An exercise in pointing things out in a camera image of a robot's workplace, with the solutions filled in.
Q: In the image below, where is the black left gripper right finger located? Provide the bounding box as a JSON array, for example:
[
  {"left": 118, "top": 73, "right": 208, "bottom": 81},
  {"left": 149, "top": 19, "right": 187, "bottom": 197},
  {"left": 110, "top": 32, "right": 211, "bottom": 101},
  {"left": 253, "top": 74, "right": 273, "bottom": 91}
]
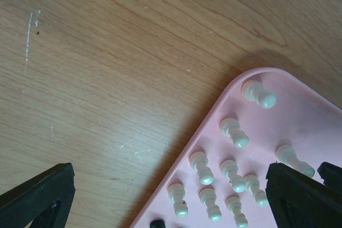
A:
[{"left": 266, "top": 163, "right": 341, "bottom": 227}]

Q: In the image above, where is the black chess piece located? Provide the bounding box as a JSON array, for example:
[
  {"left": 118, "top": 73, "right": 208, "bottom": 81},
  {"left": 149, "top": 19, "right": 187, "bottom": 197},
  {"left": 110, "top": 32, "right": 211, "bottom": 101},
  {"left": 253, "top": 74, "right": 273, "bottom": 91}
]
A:
[{"left": 150, "top": 219, "right": 166, "bottom": 228}]

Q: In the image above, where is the white corner pawn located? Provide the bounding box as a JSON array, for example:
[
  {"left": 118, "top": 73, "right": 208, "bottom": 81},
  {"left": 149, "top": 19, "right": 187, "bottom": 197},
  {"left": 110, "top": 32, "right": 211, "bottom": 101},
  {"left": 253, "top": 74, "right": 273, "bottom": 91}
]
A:
[{"left": 241, "top": 80, "right": 277, "bottom": 109}]

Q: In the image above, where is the white chess rook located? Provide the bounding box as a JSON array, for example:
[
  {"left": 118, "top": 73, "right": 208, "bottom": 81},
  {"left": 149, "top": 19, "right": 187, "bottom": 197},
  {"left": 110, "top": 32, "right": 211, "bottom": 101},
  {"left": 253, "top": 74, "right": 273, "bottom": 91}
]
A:
[{"left": 275, "top": 144, "right": 315, "bottom": 178}]

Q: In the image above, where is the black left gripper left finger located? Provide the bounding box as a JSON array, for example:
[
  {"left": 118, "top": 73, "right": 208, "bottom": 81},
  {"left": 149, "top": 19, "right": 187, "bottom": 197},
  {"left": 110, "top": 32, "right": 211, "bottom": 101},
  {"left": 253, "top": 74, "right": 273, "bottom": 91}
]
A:
[{"left": 1, "top": 163, "right": 75, "bottom": 227}]

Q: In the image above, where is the pink plastic tray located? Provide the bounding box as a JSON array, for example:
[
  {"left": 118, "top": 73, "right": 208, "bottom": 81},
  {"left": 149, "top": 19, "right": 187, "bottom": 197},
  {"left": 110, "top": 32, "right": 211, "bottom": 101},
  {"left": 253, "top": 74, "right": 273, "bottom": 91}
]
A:
[{"left": 132, "top": 68, "right": 341, "bottom": 227}]

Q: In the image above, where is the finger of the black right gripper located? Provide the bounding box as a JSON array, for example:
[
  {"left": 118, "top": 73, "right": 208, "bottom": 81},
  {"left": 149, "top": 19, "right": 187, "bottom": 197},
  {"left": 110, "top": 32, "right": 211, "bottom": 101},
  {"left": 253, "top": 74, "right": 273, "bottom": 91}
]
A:
[{"left": 317, "top": 162, "right": 342, "bottom": 192}]

